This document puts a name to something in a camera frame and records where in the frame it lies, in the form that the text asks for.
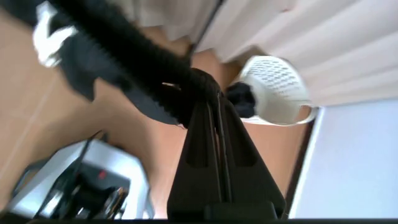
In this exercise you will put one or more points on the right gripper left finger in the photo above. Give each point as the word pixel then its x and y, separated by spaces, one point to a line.
pixel 192 183

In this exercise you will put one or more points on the white curtain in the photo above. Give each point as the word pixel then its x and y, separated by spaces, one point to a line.
pixel 311 40
pixel 174 15

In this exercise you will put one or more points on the white laundry basket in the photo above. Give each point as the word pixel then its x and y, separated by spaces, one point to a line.
pixel 280 93

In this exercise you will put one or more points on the black shorts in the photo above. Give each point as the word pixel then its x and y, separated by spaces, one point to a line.
pixel 130 53

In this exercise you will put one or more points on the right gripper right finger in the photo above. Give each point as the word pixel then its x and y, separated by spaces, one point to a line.
pixel 255 183

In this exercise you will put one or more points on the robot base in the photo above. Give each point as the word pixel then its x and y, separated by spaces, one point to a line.
pixel 93 180

